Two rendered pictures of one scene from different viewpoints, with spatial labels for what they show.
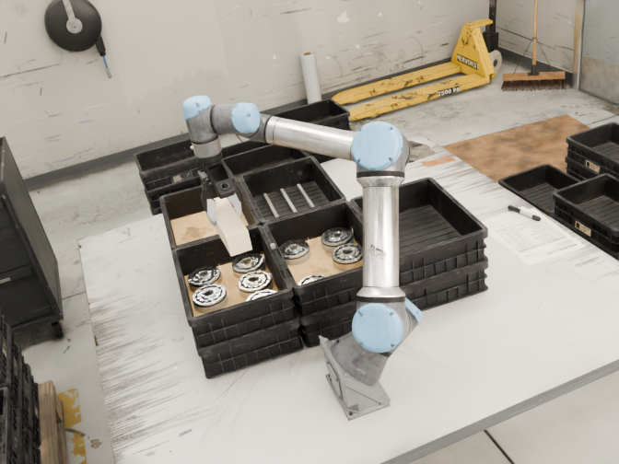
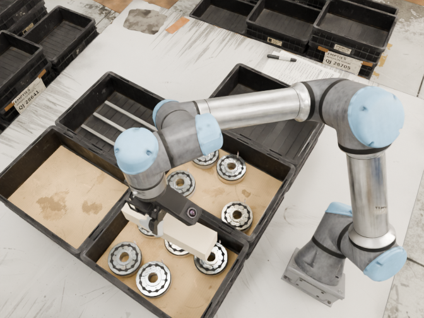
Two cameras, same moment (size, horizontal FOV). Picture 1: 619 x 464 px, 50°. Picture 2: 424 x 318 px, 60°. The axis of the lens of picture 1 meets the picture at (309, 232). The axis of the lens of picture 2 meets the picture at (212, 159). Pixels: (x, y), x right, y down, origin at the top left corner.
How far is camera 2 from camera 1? 1.39 m
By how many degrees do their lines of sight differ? 41
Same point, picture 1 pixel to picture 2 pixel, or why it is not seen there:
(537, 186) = (207, 9)
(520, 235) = (294, 79)
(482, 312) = (327, 160)
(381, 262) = (385, 216)
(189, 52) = not seen: outside the picture
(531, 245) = not seen: hidden behind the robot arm
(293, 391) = (270, 307)
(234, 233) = (206, 243)
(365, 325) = (383, 269)
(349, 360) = (332, 277)
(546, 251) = not seen: hidden behind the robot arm
